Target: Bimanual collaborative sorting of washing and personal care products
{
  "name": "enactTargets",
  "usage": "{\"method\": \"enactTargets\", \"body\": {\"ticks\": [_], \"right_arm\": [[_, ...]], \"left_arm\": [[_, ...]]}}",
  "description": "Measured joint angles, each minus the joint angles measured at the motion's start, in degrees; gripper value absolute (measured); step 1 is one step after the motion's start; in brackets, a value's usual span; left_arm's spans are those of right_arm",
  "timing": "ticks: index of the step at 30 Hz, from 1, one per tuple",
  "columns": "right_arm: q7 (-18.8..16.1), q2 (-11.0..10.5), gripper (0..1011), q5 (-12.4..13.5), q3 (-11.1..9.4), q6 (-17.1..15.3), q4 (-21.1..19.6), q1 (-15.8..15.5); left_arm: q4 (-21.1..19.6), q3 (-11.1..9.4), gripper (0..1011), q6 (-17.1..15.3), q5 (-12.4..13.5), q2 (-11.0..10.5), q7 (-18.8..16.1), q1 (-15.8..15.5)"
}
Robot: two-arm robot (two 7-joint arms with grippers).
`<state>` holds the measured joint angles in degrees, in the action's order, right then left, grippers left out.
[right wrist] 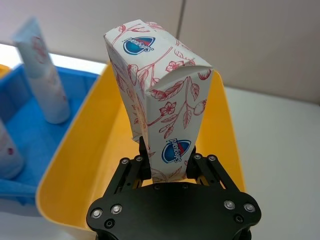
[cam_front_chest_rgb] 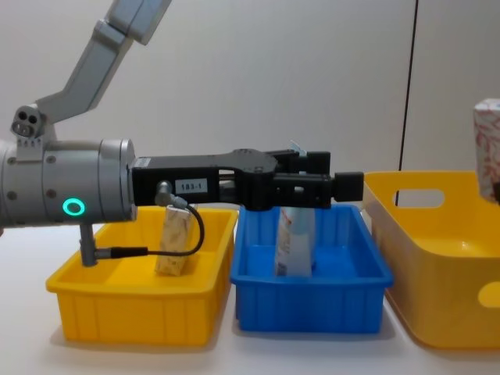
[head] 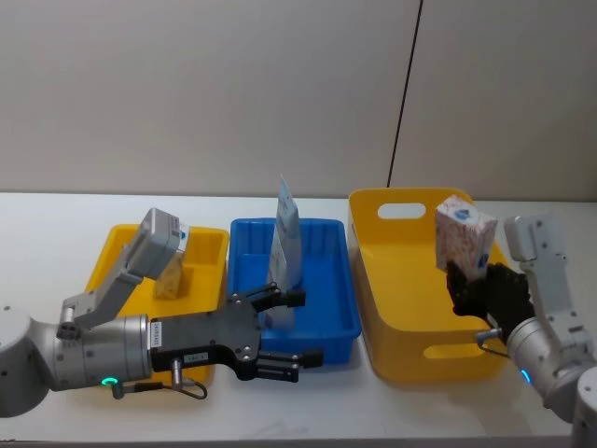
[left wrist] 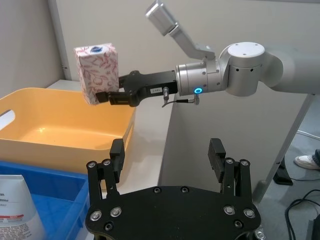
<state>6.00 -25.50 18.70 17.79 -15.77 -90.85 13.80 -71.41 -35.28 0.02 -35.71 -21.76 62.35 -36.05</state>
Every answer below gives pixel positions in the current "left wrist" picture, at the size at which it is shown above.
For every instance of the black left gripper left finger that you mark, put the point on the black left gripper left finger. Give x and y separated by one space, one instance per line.
113 172

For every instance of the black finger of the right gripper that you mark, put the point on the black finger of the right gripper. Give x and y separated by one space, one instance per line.
120 98
128 77

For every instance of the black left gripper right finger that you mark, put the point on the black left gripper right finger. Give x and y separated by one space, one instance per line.
225 172

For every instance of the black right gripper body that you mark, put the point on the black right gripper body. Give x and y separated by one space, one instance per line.
155 82

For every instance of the white red-patterned tissue box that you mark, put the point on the white red-patterned tissue box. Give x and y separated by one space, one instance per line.
97 72

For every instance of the black table foot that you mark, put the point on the black table foot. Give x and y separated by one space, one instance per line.
282 175

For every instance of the blue plastic bin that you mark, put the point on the blue plastic bin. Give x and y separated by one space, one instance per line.
60 195

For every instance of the yellow plastic bin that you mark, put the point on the yellow plastic bin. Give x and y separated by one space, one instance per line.
65 125

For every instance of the grey slanted table leg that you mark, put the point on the grey slanted table leg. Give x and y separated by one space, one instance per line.
282 147

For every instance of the person's white shoe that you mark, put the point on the person's white shoe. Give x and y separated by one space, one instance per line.
306 161

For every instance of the white printed tube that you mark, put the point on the white printed tube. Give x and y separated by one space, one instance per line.
17 210

